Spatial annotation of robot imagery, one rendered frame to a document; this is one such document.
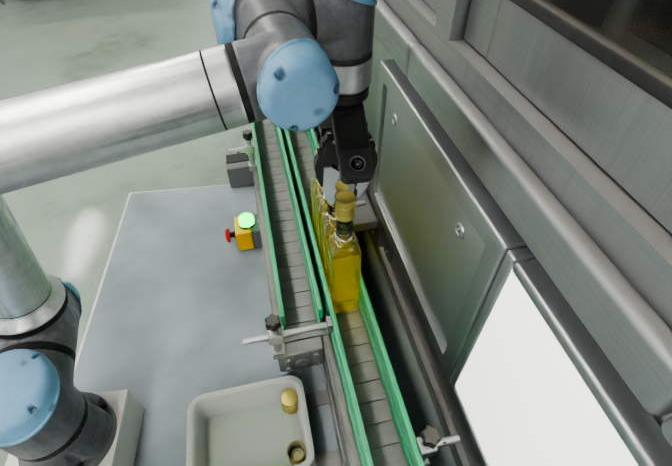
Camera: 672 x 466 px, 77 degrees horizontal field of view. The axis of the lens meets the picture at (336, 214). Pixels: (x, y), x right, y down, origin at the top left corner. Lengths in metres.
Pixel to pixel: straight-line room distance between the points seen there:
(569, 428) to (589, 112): 0.30
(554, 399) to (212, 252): 0.96
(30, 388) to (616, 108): 0.78
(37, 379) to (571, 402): 0.68
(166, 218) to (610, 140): 1.20
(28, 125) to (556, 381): 0.53
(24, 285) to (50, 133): 0.39
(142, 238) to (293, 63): 1.05
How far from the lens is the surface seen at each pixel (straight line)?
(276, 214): 1.12
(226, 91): 0.39
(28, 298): 0.79
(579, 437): 0.50
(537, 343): 0.50
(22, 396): 0.78
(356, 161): 0.56
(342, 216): 0.71
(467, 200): 0.55
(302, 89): 0.38
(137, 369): 1.11
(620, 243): 0.41
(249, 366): 1.03
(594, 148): 0.45
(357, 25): 0.54
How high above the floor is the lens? 1.67
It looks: 45 degrees down
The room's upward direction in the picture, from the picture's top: straight up
